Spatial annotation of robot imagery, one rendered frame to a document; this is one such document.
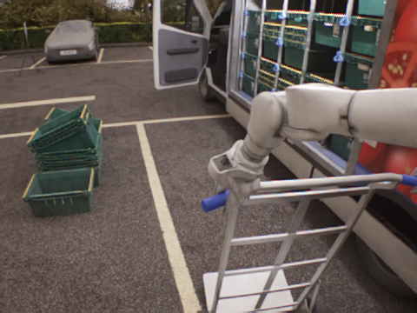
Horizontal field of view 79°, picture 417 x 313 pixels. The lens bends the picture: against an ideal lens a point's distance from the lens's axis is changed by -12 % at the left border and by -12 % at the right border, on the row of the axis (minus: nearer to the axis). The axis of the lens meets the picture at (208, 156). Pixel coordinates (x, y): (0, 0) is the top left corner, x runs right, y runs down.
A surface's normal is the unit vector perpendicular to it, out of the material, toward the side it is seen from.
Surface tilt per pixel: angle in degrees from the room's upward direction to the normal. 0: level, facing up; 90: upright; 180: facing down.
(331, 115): 93
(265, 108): 90
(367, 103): 57
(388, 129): 106
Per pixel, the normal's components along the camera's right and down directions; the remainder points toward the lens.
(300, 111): -0.83, 0.28
